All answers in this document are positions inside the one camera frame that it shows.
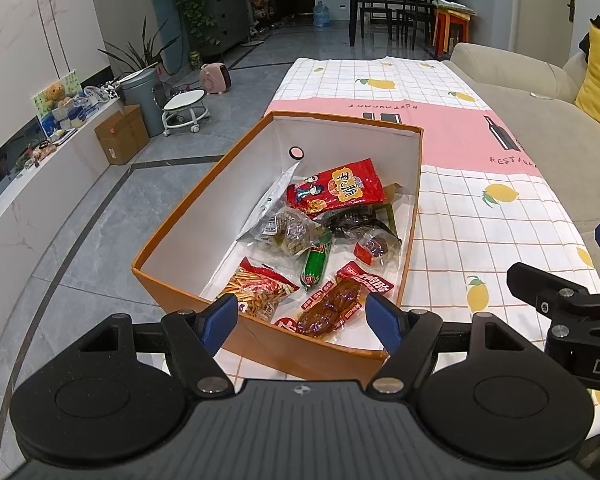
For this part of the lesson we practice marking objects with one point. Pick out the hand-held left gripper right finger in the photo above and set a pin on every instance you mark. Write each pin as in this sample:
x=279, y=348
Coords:
x=382, y=320

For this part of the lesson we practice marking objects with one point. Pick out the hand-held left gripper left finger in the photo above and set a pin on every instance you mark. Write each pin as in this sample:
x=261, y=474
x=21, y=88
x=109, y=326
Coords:
x=220, y=322

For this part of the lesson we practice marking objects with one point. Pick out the orange snack sticks packet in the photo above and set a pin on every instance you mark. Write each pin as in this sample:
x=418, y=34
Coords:
x=260, y=292

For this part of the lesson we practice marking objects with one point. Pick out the red braised meat packet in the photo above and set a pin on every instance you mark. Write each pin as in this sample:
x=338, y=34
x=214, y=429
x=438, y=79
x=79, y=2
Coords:
x=330, y=305

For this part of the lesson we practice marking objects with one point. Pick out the clear packet of red-brown snack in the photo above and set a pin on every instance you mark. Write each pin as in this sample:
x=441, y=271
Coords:
x=375, y=247

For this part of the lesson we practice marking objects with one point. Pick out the orange cardboard storage box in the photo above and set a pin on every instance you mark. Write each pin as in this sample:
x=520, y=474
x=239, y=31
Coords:
x=300, y=355

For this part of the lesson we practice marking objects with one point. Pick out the green sausage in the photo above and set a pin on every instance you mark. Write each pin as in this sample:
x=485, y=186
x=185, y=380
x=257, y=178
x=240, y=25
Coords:
x=314, y=262

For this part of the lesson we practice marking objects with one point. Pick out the dark black snack packet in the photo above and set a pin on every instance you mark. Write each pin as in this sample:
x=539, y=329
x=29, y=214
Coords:
x=360, y=220

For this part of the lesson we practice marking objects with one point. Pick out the clear bag of brown snacks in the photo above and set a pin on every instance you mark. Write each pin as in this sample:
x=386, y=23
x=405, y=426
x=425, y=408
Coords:
x=292, y=232

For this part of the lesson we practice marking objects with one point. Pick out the white snack packet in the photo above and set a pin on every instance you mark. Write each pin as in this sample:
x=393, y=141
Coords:
x=272, y=200

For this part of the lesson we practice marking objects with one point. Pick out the red snack packet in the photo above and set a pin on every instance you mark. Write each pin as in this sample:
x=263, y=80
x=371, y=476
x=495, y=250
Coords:
x=340, y=190

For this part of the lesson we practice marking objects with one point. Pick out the beige fabric sofa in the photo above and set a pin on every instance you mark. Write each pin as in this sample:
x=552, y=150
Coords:
x=555, y=130

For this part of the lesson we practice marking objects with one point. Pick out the lemon print checked tablecloth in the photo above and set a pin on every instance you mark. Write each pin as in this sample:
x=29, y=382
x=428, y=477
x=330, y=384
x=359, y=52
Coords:
x=480, y=230

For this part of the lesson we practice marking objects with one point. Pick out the dark blanket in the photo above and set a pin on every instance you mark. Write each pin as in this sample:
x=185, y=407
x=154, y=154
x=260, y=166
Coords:
x=590, y=35

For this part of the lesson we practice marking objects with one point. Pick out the brown cardboard carton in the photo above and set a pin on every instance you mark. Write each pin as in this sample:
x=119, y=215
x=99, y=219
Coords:
x=122, y=135

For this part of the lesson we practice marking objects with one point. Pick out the white round rolling stool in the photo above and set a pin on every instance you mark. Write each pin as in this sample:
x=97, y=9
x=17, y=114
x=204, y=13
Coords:
x=182, y=102

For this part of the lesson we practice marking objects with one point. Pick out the white media console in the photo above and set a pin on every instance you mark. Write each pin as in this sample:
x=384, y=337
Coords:
x=55, y=170

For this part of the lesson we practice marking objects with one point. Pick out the white door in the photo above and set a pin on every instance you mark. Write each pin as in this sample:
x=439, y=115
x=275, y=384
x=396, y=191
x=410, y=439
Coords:
x=550, y=10

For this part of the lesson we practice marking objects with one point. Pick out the grey round bin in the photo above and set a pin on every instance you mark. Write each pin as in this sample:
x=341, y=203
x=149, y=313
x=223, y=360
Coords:
x=140, y=97

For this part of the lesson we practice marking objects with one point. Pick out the pink space heater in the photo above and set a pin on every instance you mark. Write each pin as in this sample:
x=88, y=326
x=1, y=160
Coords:
x=214, y=79

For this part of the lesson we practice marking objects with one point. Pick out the pile of small toys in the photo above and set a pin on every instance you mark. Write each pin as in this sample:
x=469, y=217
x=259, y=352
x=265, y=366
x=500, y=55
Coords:
x=37, y=152

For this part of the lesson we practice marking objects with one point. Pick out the orange plastic stool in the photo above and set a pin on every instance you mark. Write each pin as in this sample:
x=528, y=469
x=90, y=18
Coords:
x=442, y=25

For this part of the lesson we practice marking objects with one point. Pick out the spiky green potted plant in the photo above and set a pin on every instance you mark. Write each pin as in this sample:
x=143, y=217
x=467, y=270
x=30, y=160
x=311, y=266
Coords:
x=140, y=55

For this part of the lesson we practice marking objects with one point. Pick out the teddy bear picture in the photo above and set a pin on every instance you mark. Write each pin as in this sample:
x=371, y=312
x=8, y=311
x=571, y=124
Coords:
x=55, y=95

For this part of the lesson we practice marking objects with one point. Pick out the dark grey cabinet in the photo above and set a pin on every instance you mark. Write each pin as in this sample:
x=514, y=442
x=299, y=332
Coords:
x=230, y=15

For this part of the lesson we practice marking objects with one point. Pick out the blue water jug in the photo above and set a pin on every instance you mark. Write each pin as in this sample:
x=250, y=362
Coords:
x=322, y=16

